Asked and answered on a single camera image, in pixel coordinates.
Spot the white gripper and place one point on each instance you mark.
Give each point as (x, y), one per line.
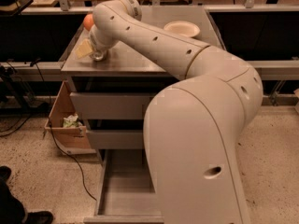
(97, 43)

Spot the orange soda can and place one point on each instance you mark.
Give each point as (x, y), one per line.
(99, 55)

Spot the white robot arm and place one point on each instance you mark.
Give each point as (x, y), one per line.
(191, 127)

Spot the grey drawer cabinet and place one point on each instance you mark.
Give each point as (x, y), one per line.
(124, 70)

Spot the grey top drawer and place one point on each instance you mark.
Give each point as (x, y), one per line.
(96, 105)

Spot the grey middle drawer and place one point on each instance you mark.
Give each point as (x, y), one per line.
(115, 139)

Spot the grey open bottom drawer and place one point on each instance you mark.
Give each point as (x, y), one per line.
(125, 191)

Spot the orange fruit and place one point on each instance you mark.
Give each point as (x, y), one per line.
(88, 22)

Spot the crumpled paper in box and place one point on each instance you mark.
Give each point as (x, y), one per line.
(72, 121)

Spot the cardboard box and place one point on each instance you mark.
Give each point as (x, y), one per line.
(69, 132)

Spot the white bowl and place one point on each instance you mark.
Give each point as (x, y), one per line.
(183, 28)

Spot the black shoe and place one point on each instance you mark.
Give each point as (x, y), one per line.
(40, 217)

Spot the dark trouser leg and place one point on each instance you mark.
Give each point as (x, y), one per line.
(11, 209)

